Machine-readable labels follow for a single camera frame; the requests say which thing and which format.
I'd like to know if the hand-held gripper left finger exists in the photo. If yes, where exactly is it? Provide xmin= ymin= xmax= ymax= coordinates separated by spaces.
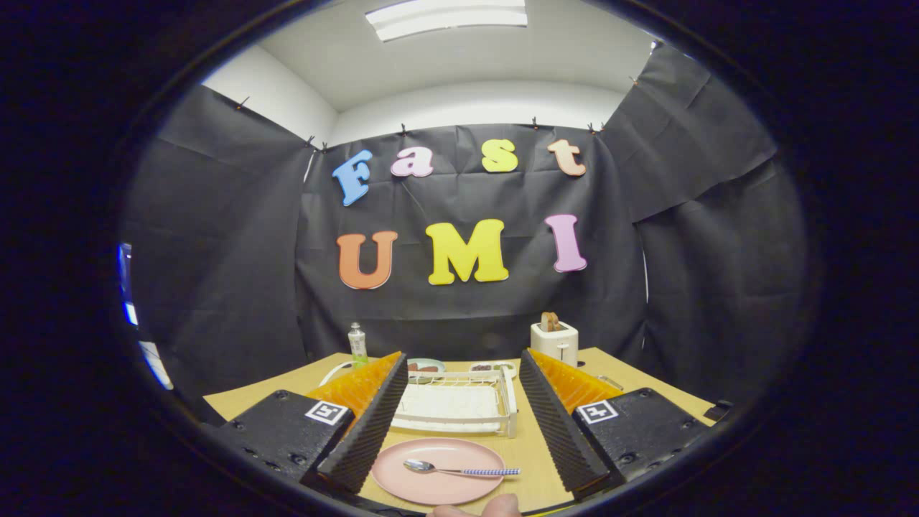
xmin=215 ymin=351 xmax=410 ymax=496

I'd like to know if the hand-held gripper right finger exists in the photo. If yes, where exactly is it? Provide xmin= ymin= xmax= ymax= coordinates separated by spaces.
xmin=518 ymin=348 xmax=719 ymax=502

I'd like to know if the spoon with blue checked handle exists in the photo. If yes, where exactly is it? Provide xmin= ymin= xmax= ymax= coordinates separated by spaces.
xmin=403 ymin=459 xmax=521 ymax=477

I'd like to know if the pink plate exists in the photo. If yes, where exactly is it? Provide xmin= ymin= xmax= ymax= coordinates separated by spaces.
xmin=371 ymin=438 xmax=507 ymax=506

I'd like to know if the cream toaster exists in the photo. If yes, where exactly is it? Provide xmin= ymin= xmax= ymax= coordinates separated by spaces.
xmin=531 ymin=321 xmax=579 ymax=368

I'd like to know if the black backdrop cloth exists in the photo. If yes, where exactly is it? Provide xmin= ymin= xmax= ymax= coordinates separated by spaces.
xmin=118 ymin=43 xmax=808 ymax=424

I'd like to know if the ceiling light panel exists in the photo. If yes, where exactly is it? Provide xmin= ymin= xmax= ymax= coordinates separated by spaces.
xmin=365 ymin=0 xmax=528 ymax=42

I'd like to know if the white wire dish rack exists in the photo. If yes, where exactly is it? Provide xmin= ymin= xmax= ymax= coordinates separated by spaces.
xmin=319 ymin=361 xmax=519 ymax=439

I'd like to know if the clear bottle with green liquid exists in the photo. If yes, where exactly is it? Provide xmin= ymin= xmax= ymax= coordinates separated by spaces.
xmin=347 ymin=322 xmax=369 ymax=369

